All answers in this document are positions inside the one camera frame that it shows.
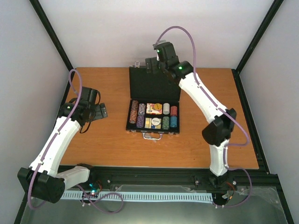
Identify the white dealer button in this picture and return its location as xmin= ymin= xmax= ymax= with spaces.
xmin=151 ymin=118 xmax=161 ymax=126

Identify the blue poker chip stack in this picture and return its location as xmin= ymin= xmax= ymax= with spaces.
xmin=170 ymin=116 xmax=178 ymax=128

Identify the light blue cable duct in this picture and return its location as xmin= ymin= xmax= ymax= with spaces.
xmin=63 ymin=189 xmax=214 ymax=203

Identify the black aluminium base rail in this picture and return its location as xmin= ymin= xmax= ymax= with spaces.
xmin=30 ymin=165 xmax=281 ymax=193

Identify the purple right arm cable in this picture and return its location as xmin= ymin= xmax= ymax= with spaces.
xmin=155 ymin=26 xmax=253 ymax=209

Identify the green poker chip stack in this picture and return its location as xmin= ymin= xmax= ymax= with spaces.
xmin=162 ymin=116 xmax=170 ymax=130

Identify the red poker chip stack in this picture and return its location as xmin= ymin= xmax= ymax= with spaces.
xmin=170 ymin=106 xmax=178 ymax=117

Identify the brown poker chip stack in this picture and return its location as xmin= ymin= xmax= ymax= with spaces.
xmin=129 ymin=110 xmax=138 ymax=124

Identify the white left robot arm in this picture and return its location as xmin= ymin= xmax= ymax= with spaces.
xmin=17 ymin=87 xmax=108 ymax=203

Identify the black poker set case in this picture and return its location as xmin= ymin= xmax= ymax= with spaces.
xmin=126 ymin=64 xmax=181 ymax=141

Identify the dark brown chip stack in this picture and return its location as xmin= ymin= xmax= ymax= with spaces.
xmin=131 ymin=100 xmax=139 ymax=111

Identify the red playing card deck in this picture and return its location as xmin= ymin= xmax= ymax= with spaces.
xmin=146 ymin=103 xmax=163 ymax=115

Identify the clear chip stack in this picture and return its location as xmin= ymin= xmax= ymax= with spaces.
xmin=138 ymin=103 xmax=146 ymax=116

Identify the blue playing card deck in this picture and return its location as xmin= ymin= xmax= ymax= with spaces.
xmin=144 ymin=118 xmax=162 ymax=129

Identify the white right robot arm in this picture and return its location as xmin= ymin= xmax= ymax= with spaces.
xmin=146 ymin=41 xmax=236 ymax=189

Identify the purple poker chip stack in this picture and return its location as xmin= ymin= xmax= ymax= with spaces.
xmin=136 ymin=115 xmax=144 ymax=128

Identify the orange blind button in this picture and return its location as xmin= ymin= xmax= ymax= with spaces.
xmin=153 ymin=103 xmax=163 ymax=111

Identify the white poker chip stack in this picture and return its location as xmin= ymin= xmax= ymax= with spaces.
xmin=163 ymin=103 xmax=170 ymax=115

